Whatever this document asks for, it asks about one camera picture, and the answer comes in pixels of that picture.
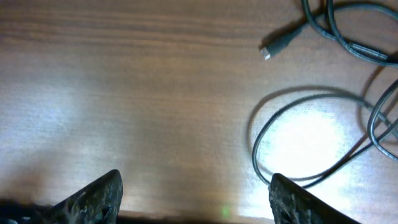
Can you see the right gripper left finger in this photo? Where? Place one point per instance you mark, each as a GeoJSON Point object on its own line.
{"type": "Point", "coordinates": [98, 202]}

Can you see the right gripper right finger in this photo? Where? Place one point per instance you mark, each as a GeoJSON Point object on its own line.
{"type": "Point", "coordinates": [292, 204]}

